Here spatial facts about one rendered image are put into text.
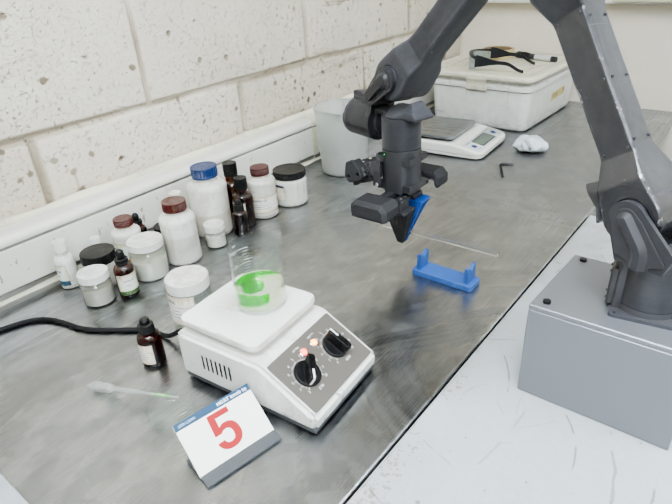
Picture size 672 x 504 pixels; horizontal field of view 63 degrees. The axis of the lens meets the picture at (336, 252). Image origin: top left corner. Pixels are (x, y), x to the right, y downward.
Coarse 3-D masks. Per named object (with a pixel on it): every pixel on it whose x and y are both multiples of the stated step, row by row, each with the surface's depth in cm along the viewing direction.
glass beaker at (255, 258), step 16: (240, 240) 65; (256, 240) 66; (272, 240) 65; (240, 256) 66; (256, 256) 60; (272, 256) 62; (240, 272) 62; (256, 272) 61; (272, 272) 62; (240, 288) 63; (256, 288) 62; (272, 288) 63; (240, 304) 64; (256, 304) 63; (272, 304) 64
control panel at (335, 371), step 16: (320, 320) 67; (304, 336) 64; (320, 336) 65; (352, 336) 67; (288, 352) 62; (320, 352) 64; (352, 352) 65; (368, 352) 66; (272, 368) 60; (288, 368) 60; (320, 368) 62; (336, 368) 63; (352, 368) 64; (288, 384) 59; (320, 384) 61; (336, 384) 61; (304, 400) 59; (320, 400) 59
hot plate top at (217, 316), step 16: (224, 288) 70; (288, 288) 69; (208, 304) 67; (224, 304) 67; (288, 304) 66; (304, 304) 66; (192, 320) 64; (208, 320) 64; (224, 320) 64; (240, 320) 64; (256, 320) 63; (272, 320) 63; (288, 320) 63; (224, 336) 61; (240, 336) 61; (256, 336) 61; (272, 336) 61
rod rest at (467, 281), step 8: (424, 256) 86; (424, 264) 87; (432, 264) 88; (472, 264) 82; (416, 272) 86; (424, 272) 86; (432, 272) 85; (440, 272) 85; (448, 272) 85; (456, 272) 85; (464, 272) 81; (472, 272) 82; (432, 280) 85; (440, 280) 84; (448, 280) 83; (456, 280) 83; (464, 280) 82; (472, 280) 83; (456, 288) 83; (464, 288) 82; (472, 288) 82
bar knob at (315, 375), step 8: (304, 360) 61; (312, 360) 60; (296, 368) 60; (304, 368) 61; (312, 368) 60; (296, 376) 60; (304, 376) 60; (312, 376) 59; (320, 376) 61; (304, 384) 60; (312, 384) 60
